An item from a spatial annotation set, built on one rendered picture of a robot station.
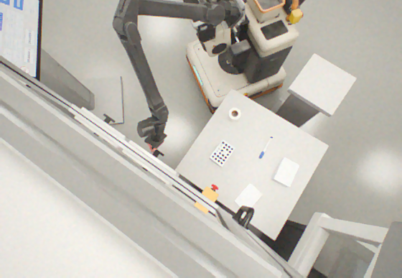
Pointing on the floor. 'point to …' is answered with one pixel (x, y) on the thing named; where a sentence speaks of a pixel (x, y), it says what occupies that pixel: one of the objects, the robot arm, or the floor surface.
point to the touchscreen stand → (84, 90)
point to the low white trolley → (267, 202)
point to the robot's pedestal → (314, 92)
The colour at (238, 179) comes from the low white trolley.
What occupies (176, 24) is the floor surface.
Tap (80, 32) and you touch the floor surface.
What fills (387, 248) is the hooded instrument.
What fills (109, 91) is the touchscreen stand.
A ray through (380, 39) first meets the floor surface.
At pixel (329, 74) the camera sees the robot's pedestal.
